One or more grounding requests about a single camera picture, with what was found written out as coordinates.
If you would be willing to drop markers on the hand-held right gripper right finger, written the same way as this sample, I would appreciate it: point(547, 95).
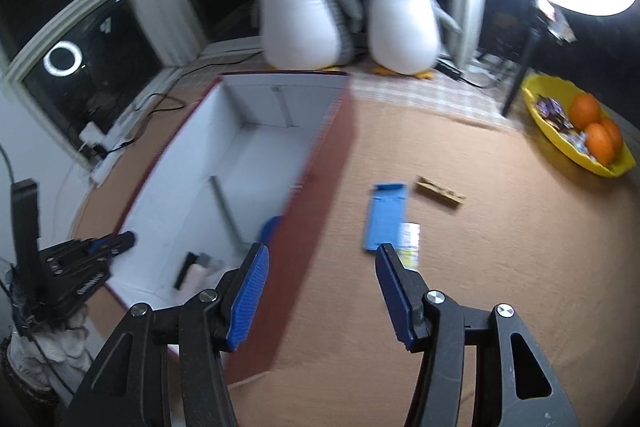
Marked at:
point(395, 297)

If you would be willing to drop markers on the patterned white lighter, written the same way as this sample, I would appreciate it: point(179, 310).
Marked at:
point(410, 239)

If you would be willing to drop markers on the white power strip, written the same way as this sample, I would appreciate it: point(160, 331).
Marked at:
point(95, 132)

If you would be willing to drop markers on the red cardboard box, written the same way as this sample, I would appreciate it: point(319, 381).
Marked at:
point(200, 147)

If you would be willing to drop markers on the small black rectangular case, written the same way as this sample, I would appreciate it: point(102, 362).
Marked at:
point(185, 272)

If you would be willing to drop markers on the small penguin plush toy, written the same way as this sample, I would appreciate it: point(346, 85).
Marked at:
point(400, 27)

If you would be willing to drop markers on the wooden clothespin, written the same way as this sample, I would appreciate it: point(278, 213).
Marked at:
point(440, 192)

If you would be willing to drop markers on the person's left hand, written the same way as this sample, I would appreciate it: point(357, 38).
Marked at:
point(45, 347)

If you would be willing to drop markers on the orange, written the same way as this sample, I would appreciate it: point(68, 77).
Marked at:
point(599, 144)
point(614, 134)
point(585, 109)

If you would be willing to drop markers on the blue round tape measure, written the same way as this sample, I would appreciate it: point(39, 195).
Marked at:
point(270, 229)

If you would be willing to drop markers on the white charger adapter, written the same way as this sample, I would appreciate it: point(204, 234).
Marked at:
point(207, 277)

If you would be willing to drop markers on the pile of wrapped candies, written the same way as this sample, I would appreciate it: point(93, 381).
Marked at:
point(552, 112)

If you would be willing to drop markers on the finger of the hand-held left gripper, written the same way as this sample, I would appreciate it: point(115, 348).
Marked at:
point(120, 243)

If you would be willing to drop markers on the black tripod stand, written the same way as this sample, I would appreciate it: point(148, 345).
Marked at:
point(520, 62)

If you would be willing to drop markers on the black power strip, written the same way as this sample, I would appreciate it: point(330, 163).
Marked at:
point(450, 69)

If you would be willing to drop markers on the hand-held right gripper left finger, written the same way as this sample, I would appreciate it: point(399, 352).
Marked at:
point(247, 297)

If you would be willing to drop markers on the grey metal rod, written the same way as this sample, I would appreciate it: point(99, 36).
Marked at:
point(222, 207)

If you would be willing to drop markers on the blue utility knife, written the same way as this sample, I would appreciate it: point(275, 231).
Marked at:
point(385, 217)

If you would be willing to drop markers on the yellow leaf-shaped bowl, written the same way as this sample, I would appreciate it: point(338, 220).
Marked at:
point(540, 107)

